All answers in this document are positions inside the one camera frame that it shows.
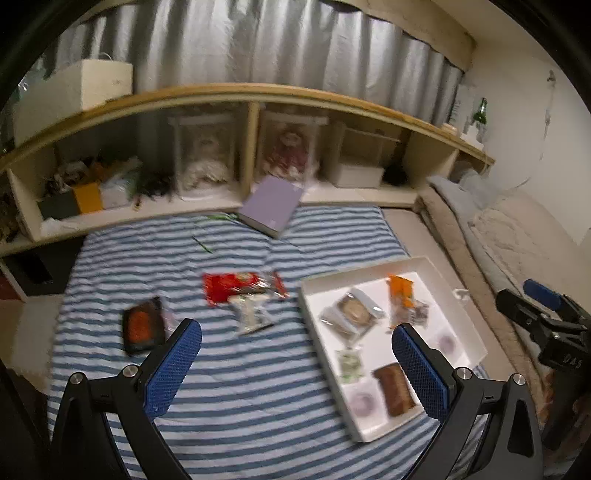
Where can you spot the lavender book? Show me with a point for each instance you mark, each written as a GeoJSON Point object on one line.
{"type": "Point", "coordinates": [272, 205]}

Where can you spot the beige bedding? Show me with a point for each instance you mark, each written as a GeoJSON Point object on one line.
{"type": "Point", "coordinates": [508, 230]}

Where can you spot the blue striped blanket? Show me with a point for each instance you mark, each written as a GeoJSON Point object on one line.
{"type": "Point", "coordinates": [258, 392]}

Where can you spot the white storage box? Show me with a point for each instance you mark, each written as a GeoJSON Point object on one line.
{"type": "Point", "coordinates": [358, 175]}

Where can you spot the white tray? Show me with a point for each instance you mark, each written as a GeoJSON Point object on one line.
{"type": "Point", "coordinates": [332, 295]}

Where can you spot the red snack packet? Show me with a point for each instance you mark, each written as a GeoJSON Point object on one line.
{"type": "Point", "coordinates": [231, 286]}

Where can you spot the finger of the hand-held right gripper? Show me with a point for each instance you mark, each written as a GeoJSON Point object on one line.
{"type": "Point", "coordinates": [515, 304]}
{"type": "Point", "coordinates": [542, 291]}

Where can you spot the white doll in clear box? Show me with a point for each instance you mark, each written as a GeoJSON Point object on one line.
{"type": "Point", "coordinates": [203, 152]}

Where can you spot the dark square pastry package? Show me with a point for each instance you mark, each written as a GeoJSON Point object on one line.
{"type": "Point", "coordinates": [143, 325]}

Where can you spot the red doll in clear box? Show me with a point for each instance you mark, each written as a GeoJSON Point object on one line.
{"type": "Point", "coordinates": [288, 150]}

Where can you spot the pile of small items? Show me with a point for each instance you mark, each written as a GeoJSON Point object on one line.
{"type": "Point", "coordinates": [69, 173]}

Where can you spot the green glass bottle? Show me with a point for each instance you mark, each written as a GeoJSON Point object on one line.
{"type": "Point", "coordinates": [481, 117]}

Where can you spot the grey curtain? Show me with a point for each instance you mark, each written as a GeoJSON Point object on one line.
{"type": "Point", "coordinates": [277, 46]}

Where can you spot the beige foam floor mat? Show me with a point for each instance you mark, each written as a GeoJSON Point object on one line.
{"type": "Point", "coordinates": [27, 332]}

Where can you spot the green-printed clear snack packet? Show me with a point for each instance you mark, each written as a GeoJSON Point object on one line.
{"type": "Point", "coordinates": [350, 365]}

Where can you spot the orange snack packet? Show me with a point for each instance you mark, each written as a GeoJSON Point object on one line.
{"type": "Point", "coordinates": [400, 295]}

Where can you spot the wooden headboard shelf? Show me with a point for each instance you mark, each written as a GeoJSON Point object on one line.
{"type": "Point", "coordinates": [286, 94]}

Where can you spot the round pastry clear packet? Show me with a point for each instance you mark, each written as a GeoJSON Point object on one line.
{"type": "Point", "coordinates": [351, 314]}

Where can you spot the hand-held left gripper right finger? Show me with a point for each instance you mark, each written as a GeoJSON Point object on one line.
{"type": "Point", "coordinates": [422, 369]}

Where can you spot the brown snack packet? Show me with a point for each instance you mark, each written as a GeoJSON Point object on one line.
{"type": "Point", "coordinates": [395, 390]}

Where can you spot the green and yellow box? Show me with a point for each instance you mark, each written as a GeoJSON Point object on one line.
{"type": "Point", "coordinates": [78, 201]}

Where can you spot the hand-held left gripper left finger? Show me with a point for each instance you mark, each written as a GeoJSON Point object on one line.
{"type": "Point", "coordinates": [171, 369]}

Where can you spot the white clear snack packet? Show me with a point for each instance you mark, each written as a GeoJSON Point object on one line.
{"type": "Point", "coordinates": [251, 314]}

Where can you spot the tissue pack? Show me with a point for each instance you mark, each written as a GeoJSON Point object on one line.
{"type": "Point", "coordinates": [117, 189]}

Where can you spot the dark small items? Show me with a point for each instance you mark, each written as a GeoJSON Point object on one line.
{"type": "Point", "coordinates": [154, 187]}

